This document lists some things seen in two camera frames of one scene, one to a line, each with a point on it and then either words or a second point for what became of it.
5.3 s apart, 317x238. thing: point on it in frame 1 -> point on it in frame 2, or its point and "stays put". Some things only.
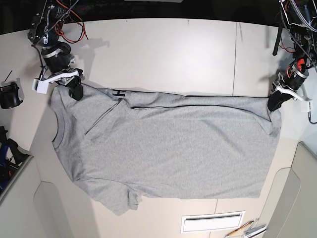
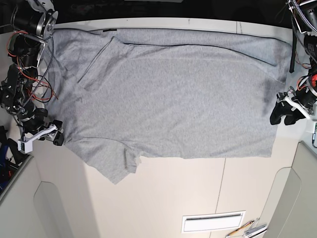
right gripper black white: (291, 82) -> (303, 97)
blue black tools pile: (11, 156) stays put
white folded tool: (254, 232) stays put
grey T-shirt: (121, 147) -> (121, 95)
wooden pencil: (238, 228) stays put
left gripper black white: (57, 67) -> (34, 126)
